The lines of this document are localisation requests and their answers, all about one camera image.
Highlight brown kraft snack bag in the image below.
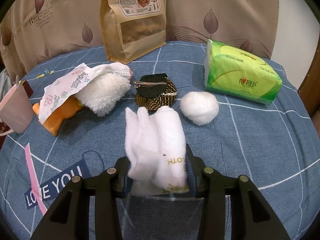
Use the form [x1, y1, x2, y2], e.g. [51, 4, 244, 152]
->
[100, 0, 167, 63]

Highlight white fluffy sock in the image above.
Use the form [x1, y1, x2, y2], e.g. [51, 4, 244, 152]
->
[75, 62, 132, 117]

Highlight pink mug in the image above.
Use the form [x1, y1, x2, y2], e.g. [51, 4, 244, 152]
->
[1, 81, 34, 137]

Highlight white cotton ball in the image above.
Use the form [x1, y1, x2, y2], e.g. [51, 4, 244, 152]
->
[180, 92, 219, 126]

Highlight green tissue pack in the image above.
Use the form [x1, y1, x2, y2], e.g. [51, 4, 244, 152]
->
[204, 40, 283, 105]

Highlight orange plastic toy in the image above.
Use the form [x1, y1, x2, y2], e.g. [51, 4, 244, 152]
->
[42, 96, 83, 136]

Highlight brown wooden chair frame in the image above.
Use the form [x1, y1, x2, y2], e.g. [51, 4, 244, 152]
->
[298, 53, 320, 116]

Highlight white towel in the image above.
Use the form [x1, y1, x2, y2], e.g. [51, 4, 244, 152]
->
[125, 106, 189, 196]

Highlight floral white tissue packet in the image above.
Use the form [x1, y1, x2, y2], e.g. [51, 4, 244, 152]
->
[38, 63, 98, 124]

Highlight beige leaf print curtain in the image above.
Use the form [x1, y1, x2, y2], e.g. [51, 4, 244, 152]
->
[1, 0, 279, 80]

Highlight black gold hair clip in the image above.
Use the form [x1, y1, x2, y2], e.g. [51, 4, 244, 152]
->
[133, 73, 177, 111]

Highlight blue checked bedsheet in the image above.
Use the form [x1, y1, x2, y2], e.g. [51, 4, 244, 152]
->
[0, 40, 320, 240]

